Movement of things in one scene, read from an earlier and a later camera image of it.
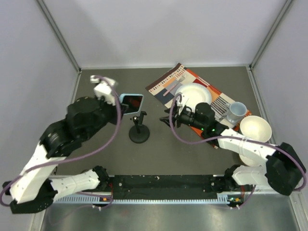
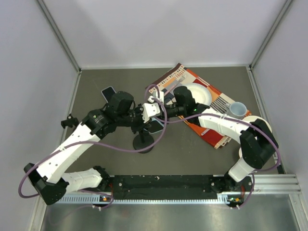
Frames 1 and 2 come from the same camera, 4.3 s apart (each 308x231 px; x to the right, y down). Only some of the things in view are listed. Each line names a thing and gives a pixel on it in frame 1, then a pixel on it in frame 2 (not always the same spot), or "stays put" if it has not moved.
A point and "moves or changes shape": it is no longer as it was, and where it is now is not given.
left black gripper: x=113 y=109 to x=141 y=124
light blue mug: x=237 y=111 stays put
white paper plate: x=192 y=94 stays put
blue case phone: x=134 y=100 moves or changes shape
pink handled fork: x=180 y=80 stays put
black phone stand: x=139 y=133 moves or changes shape
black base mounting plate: x=171 y=186 stays put
